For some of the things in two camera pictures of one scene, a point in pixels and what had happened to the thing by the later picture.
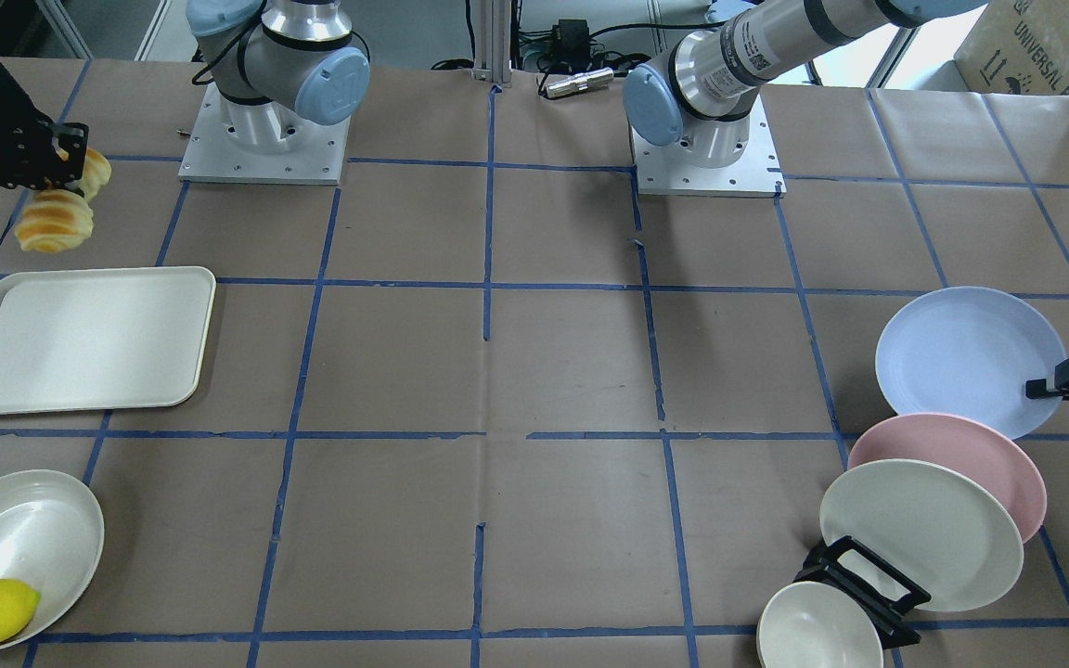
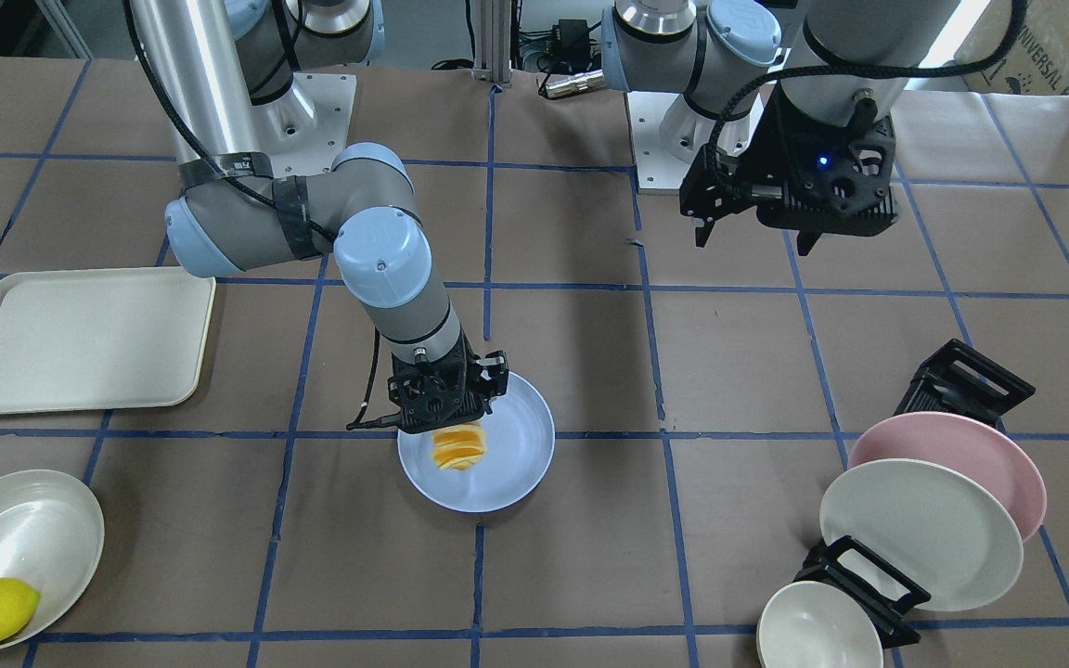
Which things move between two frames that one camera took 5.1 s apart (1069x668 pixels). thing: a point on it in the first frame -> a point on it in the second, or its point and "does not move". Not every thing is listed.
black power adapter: [570, 48] does not move
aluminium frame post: [493, 41] does not move
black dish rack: [893, 622] does not move
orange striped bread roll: [57, 220] -> [458, 448]
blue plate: [970, 351] -> [521, 436]
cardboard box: [1052, 47] does not move
